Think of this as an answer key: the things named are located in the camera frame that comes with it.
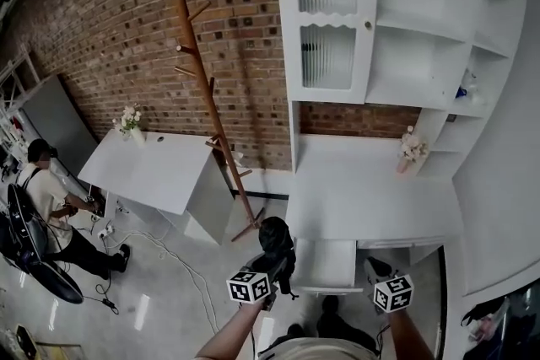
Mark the wooden coat rack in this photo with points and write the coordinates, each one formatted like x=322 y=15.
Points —
x=211 y=109

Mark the white metal shelf rack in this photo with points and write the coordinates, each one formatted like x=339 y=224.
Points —
x=12 y=97

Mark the pink vase with flowers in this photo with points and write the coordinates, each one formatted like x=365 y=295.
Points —
x=411 y=149

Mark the small dark shelf item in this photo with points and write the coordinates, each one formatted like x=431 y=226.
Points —
x=461 y=92

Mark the white power strip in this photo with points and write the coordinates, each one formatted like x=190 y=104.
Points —
x=106 y=232

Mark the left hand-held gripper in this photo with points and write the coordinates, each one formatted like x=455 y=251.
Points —
x=249 y=286

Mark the person's right forearm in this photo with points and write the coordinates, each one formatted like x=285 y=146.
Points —
x=409 y=337

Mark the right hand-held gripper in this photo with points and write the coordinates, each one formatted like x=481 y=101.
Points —
x=394 y=293

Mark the white desk with drawer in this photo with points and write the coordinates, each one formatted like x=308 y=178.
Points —
x=371 y=198

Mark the person's white printed shirt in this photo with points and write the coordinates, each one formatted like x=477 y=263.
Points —
x=316 y=350

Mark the white shelf cabinet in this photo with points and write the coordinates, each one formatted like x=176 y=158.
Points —
x=413 y=55

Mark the white vase with flowers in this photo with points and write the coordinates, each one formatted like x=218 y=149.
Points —
x=131 y=124

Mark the white paper tag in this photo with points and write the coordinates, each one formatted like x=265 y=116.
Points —
x=239 y=157

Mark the person's black trousers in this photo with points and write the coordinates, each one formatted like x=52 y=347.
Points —
x=337 y=320

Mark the person's left forearm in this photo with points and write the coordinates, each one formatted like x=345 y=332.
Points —
x=236 y=333

